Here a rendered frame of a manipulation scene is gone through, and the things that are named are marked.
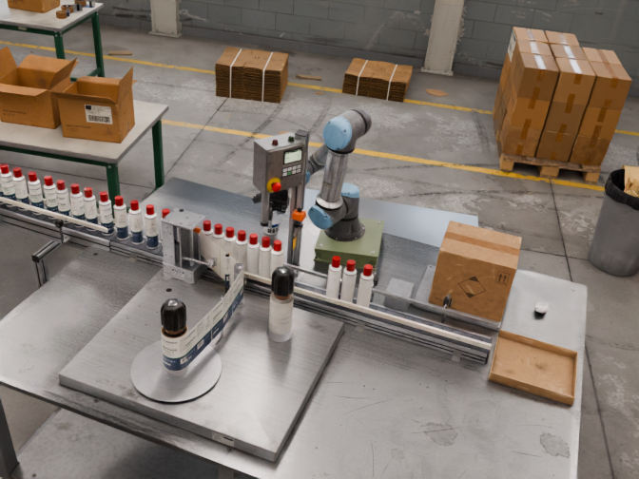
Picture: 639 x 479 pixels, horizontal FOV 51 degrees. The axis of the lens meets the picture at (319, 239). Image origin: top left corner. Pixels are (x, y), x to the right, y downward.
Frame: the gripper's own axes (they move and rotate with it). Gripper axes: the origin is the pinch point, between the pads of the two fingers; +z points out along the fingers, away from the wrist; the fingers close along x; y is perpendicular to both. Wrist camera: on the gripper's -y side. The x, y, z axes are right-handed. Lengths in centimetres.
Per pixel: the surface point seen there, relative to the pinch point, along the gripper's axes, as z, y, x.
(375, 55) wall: 80, 3, 499
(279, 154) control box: -57, 11, -41
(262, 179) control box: -47, 5, -43
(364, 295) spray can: -9, 50, -53
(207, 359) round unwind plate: -1, 0, -95
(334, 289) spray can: -7, 37, -51
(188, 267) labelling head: -6, -22, -52
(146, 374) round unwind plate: -1, -17, -107
